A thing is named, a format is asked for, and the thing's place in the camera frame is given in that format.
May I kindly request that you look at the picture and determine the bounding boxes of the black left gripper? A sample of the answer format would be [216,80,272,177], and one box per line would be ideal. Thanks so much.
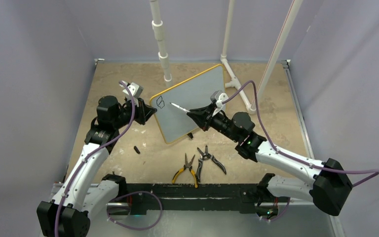
[113,96,156,129]

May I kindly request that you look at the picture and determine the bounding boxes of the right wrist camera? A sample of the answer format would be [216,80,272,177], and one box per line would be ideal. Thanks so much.
[210,90,228,117]

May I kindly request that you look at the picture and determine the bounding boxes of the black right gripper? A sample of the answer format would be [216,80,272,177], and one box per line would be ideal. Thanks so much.
[188,103,240,143]

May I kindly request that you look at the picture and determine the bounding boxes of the black marker cap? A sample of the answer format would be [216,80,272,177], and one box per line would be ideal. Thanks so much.
[133,146,141,154]

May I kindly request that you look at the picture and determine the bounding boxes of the yellow framed whiteboard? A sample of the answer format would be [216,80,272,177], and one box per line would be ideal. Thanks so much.
[150,64,225,144]

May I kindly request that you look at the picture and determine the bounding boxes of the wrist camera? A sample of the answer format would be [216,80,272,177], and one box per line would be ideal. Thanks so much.
[122,82,143,107]
[210,90,228,117]

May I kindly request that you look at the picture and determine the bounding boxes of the aluminium table edge rail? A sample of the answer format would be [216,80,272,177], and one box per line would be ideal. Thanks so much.
[281,59,345,237]

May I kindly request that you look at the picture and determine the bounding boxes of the white whiteboard marker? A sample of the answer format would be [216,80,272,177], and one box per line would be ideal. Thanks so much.
[170,102,189,113]

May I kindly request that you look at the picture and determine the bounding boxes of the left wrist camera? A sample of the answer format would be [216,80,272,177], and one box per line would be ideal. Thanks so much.
[122,82,143,107]

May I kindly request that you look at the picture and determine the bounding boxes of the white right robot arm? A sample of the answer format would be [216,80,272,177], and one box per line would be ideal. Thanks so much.
[186,105,353,216]

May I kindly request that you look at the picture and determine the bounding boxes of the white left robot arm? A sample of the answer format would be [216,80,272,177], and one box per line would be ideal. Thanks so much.
[37,95,157,237]

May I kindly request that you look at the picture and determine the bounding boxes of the white PVC pipe frame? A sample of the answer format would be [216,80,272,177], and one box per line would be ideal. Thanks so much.
[149,0,304,115]

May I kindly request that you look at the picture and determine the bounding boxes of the black grey wire stripper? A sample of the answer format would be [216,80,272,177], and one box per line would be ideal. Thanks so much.
[196,145,227,183]

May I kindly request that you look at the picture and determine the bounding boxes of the yellow handled needle-nose pliers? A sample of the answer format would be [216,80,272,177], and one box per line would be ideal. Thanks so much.
[172,153,199,190]

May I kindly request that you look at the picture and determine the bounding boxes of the black base bar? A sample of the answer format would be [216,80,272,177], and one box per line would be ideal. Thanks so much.
[125,183,275,215]

